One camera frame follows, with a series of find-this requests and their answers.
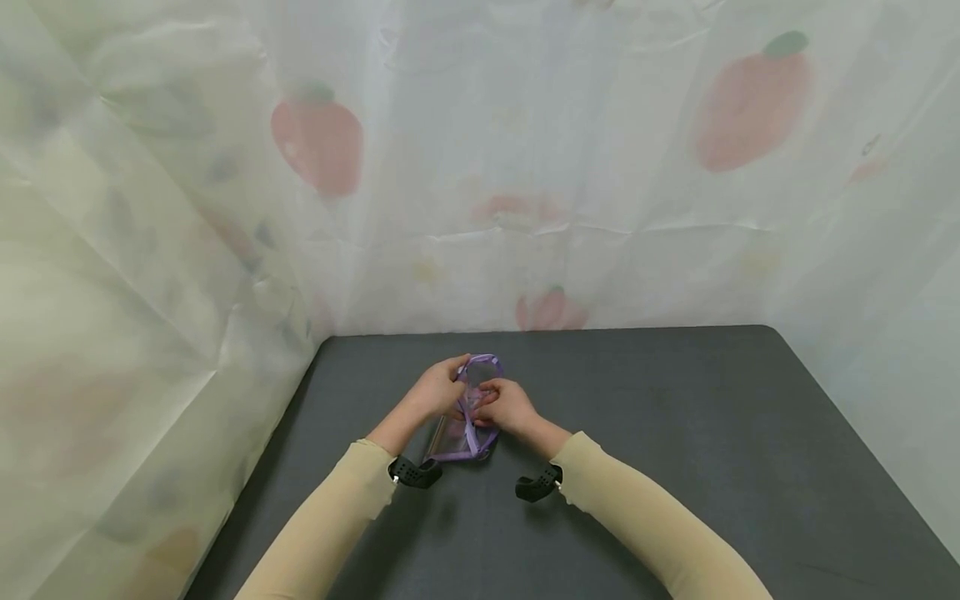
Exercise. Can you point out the person's right hand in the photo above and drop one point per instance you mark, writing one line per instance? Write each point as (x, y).
(510, 408)

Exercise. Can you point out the person's left hand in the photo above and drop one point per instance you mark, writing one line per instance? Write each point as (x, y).
(431, 392)

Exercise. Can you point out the person's right fingers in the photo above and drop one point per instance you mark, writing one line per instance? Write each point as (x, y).
(486, 415)

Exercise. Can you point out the person's right thumb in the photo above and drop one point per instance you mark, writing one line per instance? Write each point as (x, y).
(495, 387)

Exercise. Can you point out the person's left fingers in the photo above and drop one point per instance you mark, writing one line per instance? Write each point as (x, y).
(458, 400)

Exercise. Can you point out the person's left thumb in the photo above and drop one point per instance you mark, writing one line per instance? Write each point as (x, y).
(457, 364)

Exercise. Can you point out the clear purple-trimmed zipper pouch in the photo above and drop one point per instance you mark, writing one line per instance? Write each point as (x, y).
(469, 429)

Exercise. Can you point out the person's right forearm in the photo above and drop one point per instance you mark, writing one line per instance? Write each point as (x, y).
(645, 517)

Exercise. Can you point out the person's left forearm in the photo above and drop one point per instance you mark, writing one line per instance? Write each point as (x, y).
(337, 508)

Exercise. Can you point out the black wrist band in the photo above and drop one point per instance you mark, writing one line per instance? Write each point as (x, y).
(414, 472)
(538, 485)

